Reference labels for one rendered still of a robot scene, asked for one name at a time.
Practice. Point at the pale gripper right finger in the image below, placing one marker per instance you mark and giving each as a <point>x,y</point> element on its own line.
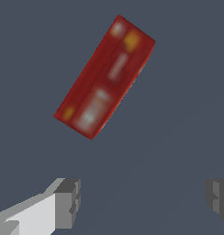
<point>220,195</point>

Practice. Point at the red printed box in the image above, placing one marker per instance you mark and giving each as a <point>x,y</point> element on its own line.
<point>106,76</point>

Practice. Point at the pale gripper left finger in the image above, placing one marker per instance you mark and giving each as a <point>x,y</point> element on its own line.
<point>40,211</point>

